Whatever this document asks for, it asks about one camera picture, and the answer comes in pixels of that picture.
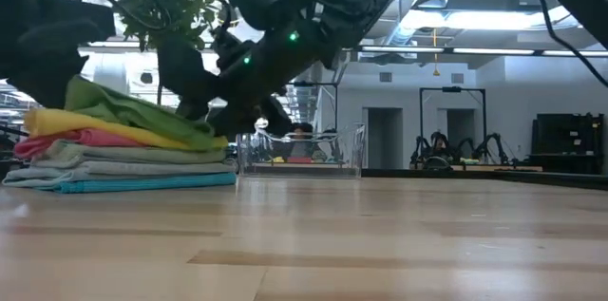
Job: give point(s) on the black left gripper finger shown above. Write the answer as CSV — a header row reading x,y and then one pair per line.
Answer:
x,y
47,85

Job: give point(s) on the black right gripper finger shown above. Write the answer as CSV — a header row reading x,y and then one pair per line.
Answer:
x,y
247,118

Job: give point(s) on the yellow towel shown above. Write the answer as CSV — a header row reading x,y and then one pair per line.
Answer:
x,y
62,120

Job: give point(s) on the pink towel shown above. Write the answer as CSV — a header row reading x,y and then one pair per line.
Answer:
x,y
71,139

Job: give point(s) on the bright lime green towel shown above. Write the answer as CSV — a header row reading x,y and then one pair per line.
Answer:
x,y
142,116

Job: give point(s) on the grey waffle-weave towel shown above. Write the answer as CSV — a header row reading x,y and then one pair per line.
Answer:
x,y
166,169

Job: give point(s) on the green microfiber towel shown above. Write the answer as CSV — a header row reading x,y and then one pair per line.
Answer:
x,y
119,154

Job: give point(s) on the turquoise terry towel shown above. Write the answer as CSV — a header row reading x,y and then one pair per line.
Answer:
x,y
142,183

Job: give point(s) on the person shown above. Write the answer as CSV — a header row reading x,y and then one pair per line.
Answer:
x,y
300,137
439,145

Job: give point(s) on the clear plastic bin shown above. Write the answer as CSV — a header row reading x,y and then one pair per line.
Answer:
x,y
299,154

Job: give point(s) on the green leafy plant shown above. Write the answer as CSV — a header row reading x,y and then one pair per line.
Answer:
x,y
161,6

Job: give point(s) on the small yellow hanging item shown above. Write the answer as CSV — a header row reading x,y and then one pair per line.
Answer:
x,y
435,72

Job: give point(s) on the long ceiling light strip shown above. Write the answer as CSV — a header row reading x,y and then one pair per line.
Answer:
x,y
475,50

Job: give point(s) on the black background robot arms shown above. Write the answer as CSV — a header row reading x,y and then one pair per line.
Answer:
x,y
489,146

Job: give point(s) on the black cabinet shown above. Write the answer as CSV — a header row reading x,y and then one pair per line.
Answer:
x,y
567,135

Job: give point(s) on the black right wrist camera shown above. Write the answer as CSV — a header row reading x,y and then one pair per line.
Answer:
x,y
233,47

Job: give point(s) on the black metal stand frame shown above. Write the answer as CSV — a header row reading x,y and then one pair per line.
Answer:
x,y
451,89

